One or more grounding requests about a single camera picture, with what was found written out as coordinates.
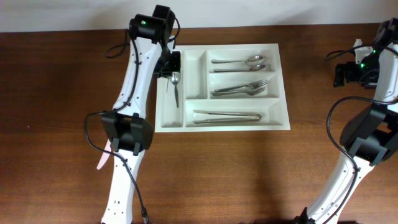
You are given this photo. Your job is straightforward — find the silver tablespoon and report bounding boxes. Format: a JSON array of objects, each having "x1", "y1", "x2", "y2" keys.
[
  {"x1": 210, "y1": 55, "x2": 265, "y2": 65},
  {"x1": 213, "y1": 64, "x2": 268, "y2": 73}
]

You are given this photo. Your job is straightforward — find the white plastic cutlery tray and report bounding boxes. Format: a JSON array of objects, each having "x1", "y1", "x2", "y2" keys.
[{"x1": 155, "y1": 44, "x2": 290, "y2": 133}]

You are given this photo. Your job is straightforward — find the pink handled utensil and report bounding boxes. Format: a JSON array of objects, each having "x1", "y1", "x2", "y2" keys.
[{"x1": 96, "y1": 140, "x2": 112, "y2": 170}]

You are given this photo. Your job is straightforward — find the dark chopstick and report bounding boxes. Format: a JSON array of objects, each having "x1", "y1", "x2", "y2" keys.
[
  {"x1": 193, "y1": 116, "x2": 261, "y2": 124},
  {"x1": 193, "y1": 110, "x2": 262, "y2": 118}
]

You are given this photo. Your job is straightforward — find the silver fork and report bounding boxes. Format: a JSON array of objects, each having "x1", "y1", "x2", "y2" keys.
[
  {"x1": 211, "y1": 87, "x2": 266, "y2": 96},
  {"x1": 214, "y1": 79, "x2": 268, "y2": 92}
]

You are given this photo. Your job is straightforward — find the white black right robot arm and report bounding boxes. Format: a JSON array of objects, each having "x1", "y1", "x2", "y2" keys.
[{"x1": 293, "y1": 17, "x2": 397, "y2": 224}]

